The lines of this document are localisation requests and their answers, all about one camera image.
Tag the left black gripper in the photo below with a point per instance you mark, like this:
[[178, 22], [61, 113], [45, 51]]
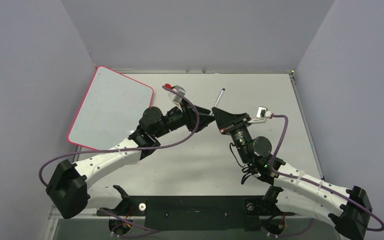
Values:
[[189, 115]]

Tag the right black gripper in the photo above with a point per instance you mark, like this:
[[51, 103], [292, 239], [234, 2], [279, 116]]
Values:
[[233, 121]]

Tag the blue whiteboard marker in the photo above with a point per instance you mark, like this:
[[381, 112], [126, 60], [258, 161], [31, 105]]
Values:
[[219, 97]]

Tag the pink-framed whiteboard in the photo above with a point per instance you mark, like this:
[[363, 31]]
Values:
[[110, 110]]

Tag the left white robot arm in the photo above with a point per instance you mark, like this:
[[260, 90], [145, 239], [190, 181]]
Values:
[[70, 186]]

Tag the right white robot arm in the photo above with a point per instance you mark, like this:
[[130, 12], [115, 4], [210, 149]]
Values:
[[348, 210]]

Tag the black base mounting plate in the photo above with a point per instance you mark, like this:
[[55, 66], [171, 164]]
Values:
[[198, 213]]

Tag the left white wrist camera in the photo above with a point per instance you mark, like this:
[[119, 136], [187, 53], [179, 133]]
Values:
[[175, 94]]

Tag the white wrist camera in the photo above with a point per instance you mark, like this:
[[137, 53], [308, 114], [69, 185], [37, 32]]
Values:
[[175, 94], [262, 115]]

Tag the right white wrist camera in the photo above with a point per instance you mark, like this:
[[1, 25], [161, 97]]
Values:
[[262, 115]]

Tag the aluminium front rail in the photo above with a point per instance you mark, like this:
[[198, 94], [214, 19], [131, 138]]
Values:
[[72, 205]]

